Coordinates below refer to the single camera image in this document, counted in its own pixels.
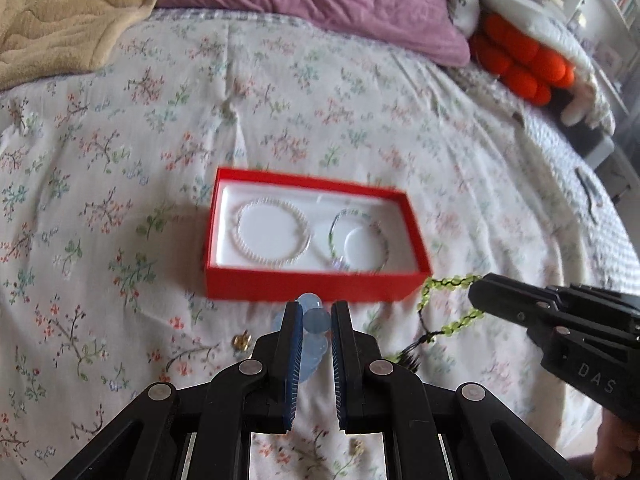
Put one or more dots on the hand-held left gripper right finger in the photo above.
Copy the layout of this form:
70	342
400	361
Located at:
340	360

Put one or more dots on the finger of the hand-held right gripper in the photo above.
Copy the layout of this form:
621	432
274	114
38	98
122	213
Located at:
600	300
510	300

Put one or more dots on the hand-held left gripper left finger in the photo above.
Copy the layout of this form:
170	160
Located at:
292	360

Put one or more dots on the red jewelry box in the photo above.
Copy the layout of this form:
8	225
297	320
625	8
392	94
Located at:
300	285

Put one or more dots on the person's right hand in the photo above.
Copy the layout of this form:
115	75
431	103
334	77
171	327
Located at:
620	450

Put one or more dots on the small gold earring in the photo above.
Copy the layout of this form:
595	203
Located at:
242	341

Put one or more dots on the grey checked blanket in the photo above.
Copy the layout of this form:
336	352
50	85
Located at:
560	160

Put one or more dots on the dark grey box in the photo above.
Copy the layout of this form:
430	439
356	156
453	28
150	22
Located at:
592	147

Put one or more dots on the orange plush toy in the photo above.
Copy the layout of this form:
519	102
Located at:
520	65

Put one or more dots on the floral bed sheet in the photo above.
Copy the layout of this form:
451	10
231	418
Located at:
125	185

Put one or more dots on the beige quilted blanket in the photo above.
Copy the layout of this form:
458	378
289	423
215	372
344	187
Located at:
65	10

